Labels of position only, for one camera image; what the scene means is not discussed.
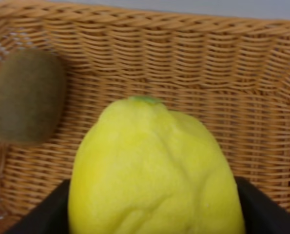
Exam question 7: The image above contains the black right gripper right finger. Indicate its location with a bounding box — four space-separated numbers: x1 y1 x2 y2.
235 177 290 234

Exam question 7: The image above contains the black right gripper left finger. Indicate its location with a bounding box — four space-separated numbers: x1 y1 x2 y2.
5 179 70 234

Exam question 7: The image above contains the yellow lemon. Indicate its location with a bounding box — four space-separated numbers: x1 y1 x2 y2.
68 97 246 234

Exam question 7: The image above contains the brown kiwi fruit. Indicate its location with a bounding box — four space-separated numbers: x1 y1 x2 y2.
0 49 67 145

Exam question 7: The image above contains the orange wicker basket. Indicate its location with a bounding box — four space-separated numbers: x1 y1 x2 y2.
0 0 290 234

